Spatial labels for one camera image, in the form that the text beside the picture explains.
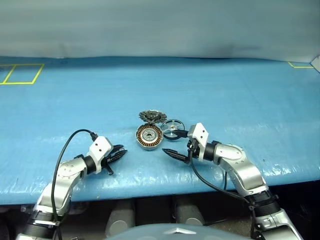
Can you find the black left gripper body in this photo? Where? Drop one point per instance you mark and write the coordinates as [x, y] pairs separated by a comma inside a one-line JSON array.
[[110, 157]]

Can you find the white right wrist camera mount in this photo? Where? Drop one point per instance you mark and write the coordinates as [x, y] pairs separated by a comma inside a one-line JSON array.
[[200, 135]]

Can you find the silver spoked rotor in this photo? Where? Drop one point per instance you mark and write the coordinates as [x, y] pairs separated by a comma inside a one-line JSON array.
[[172, 128]]

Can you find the blue plastic table cover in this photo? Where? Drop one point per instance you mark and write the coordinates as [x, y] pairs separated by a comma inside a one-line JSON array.
[[160, 87]]

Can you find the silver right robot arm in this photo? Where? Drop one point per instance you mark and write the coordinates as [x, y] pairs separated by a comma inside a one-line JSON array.
[[246, 172]]

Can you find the grey robot torso with emblem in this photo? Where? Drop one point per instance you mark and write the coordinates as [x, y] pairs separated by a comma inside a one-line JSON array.
[[155, 233]]

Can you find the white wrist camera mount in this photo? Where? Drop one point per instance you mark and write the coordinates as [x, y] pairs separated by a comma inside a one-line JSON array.
[[200, 135], [100, 148]]

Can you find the silver round motor housing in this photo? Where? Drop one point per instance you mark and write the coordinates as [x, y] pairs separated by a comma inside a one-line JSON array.
[[149, 136]]

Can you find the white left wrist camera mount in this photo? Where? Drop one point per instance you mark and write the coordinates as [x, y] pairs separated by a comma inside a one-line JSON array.
[[100, 148]]

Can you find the grey rounded cylinder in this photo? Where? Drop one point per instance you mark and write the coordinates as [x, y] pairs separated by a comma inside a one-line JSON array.
[[120, 217], [188, 212]]

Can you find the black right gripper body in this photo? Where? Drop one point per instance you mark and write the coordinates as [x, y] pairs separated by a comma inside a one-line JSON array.
[[193, 150]]

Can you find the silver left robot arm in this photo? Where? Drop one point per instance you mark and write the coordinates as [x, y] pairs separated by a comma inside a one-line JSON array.
[[65, 173]]

